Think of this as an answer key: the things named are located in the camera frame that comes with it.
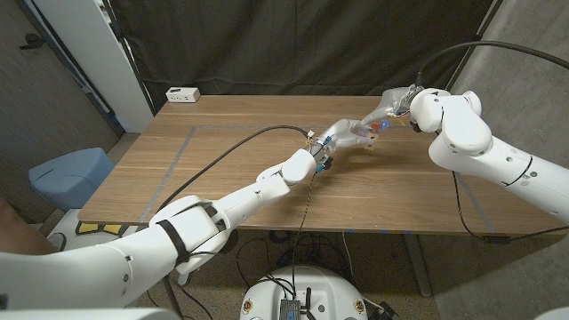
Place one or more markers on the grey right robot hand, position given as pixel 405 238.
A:
pixel 395 102

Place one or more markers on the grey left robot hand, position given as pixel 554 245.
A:
pixel 344 132

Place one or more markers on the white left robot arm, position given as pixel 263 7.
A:
pixel 133 262

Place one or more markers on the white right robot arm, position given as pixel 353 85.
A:
pixel 489 155

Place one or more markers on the black backdrop curtain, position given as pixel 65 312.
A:
pixel 289 44

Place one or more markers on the black backdrop stand pole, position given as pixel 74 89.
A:
pixel 489 20
pixel 133 58

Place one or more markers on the grey table leg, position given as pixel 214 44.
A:
pixel 418 266

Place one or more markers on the black round disc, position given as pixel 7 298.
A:
pixel 232 242

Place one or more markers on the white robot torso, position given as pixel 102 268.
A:
pixel 329 293

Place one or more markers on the white power strip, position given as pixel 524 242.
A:
pixel 182 94

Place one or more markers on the grey electronics box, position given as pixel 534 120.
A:
pixel 290 310

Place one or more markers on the white table leg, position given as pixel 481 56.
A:
pixel 183 279

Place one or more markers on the yellow black striped base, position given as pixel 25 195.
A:
pixel 95 227

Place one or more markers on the blue padded stool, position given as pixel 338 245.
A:
pixel 71 178

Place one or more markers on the person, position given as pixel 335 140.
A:
pixel 18 240

